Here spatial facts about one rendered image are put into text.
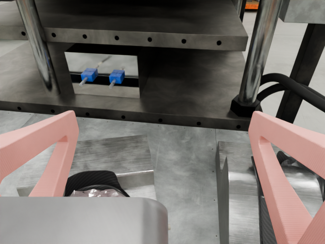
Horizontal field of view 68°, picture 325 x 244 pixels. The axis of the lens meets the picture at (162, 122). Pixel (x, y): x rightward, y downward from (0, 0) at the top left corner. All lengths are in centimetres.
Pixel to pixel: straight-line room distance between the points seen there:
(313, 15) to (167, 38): 47
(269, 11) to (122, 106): 56
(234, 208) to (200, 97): 60
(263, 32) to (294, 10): 17
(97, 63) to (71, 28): 14
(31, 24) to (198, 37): 55
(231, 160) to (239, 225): 12
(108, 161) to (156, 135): 26
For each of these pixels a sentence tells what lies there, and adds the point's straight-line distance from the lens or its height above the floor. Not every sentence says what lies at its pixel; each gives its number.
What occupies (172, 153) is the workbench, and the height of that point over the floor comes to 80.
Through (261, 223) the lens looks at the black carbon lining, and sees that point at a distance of 47.
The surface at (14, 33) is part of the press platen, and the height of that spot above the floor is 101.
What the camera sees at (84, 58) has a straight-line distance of 95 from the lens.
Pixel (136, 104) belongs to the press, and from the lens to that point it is 92.
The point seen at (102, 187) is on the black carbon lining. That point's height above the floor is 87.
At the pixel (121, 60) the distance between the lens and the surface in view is 90.
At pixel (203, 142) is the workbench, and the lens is 73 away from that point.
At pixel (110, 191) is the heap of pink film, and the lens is 49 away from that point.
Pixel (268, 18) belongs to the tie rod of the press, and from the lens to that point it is 78.
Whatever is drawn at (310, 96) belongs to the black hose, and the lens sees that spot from 82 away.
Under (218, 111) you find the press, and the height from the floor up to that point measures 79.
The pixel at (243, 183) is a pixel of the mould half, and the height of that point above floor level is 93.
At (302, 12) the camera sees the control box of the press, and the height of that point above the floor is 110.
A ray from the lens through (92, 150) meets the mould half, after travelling 55.
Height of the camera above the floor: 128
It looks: 37 degrees down
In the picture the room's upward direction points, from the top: straight up
